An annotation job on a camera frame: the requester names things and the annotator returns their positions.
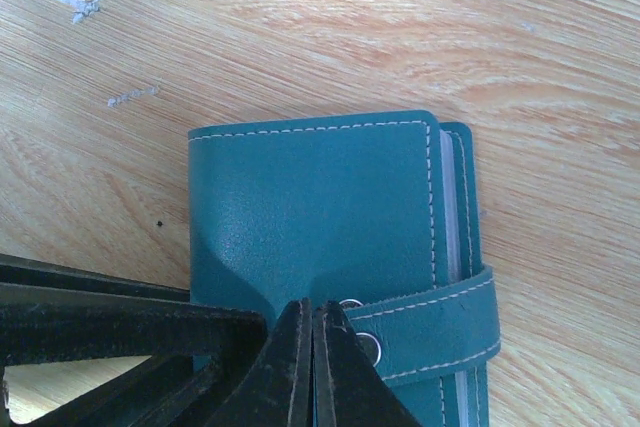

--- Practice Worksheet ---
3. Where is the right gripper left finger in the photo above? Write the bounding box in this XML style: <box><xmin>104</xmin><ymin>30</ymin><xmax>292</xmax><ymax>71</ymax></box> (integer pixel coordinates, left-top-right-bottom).
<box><xmin>207</xmin><ymin>298</ymin><xmax>313</xmax><ymax>427</ymax></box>

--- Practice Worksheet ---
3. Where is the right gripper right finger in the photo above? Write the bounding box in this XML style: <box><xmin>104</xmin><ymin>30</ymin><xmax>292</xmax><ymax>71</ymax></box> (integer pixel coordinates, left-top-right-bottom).
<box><xmin>313</xmin><ymin>301</ymin><xmax>419</xmax><ymax>427</ymax></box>

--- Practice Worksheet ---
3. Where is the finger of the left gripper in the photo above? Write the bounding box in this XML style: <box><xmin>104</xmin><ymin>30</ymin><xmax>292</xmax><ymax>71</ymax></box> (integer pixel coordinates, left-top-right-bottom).
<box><xmin>1</xmin><ymin>254</ymin><xmax>266</xmax><ymax>366</ymax></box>
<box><xmin>29</xmin><ymin>356</ymin><xmax>220</xmax><ymax>426</ymax></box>

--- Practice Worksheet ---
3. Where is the teal card holder wallet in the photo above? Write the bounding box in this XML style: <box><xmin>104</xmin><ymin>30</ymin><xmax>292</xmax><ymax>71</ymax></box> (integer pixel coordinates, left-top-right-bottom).
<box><xmin>188</xmin><ymin>110</ymin><xmax>501</xmax><ymax>426</ymax></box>

